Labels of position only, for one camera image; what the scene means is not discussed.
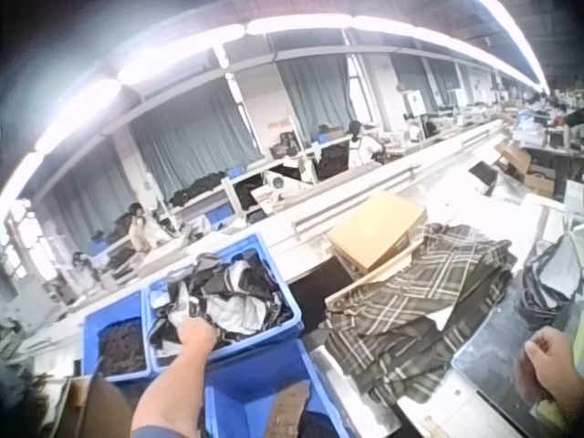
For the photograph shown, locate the grey black fabric bundle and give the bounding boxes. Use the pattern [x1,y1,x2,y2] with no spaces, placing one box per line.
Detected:
[518,232,584,330]

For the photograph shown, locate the grey metal work plate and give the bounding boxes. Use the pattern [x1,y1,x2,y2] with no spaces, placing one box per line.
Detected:
[450,273,584,421]

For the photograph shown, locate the yellow-brown cardboard box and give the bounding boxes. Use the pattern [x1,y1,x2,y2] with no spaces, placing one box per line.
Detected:
[326,193,428,276]

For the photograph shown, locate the heap of dark small pieces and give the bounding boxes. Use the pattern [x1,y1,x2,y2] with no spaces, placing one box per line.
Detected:
[97,318,149,378]

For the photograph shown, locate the deep blue plastic bin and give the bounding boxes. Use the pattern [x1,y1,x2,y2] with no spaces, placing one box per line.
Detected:
[203,339,349,438]

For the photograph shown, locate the work table with dark garments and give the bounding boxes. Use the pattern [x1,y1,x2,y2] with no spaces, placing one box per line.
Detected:
[166,157,320,223]

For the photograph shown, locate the row of ceiling strip lights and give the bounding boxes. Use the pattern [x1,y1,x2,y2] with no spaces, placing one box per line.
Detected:
[0,0,551,211]

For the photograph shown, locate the stack of plaid fabric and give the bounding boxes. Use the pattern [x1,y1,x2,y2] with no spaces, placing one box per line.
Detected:
[325,222,519,406]

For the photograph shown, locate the black office chair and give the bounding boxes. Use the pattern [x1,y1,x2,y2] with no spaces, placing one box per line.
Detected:
[315,140,351,182]

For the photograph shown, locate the heap of black white fabric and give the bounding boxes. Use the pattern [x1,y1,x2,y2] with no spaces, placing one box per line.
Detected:
[152,248,293,352]

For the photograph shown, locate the grey-green curtain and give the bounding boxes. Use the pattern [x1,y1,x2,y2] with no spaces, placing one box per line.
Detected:
[391,54,435,111]
[129,83,265,202]
[50,157,128,244]
[276,55,358,134]

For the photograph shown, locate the black flat object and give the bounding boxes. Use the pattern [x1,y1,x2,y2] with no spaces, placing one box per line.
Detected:
[468,161,499,196]

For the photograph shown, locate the brown fabric piece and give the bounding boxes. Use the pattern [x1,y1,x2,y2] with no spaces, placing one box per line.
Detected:
[264,381,312,438]

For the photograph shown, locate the brown cardboard carton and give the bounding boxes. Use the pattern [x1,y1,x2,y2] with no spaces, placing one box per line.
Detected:
[48,372,134,438]

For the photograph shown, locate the small blue plastic bin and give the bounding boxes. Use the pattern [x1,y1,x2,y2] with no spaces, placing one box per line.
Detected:
[81,289,155,383]

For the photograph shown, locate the person's right hand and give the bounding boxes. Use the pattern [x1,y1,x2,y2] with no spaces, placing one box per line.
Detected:
[515,326,579,403]

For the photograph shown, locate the open cardboard cartons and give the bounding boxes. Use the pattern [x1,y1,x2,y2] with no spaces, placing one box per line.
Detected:
[495,141,557,198]

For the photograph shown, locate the long white conveyor table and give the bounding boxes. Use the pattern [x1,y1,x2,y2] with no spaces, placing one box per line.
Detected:
[45,119,510,329]

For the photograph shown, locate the person's left hand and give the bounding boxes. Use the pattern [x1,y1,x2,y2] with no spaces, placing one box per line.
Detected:
[175,317,220,353]

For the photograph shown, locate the white sewing machine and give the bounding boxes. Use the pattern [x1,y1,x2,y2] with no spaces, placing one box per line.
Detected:
[260,171,302,202]

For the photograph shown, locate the large blue plastic bin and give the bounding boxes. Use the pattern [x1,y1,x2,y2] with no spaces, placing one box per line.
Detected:
[145,232,305,373]

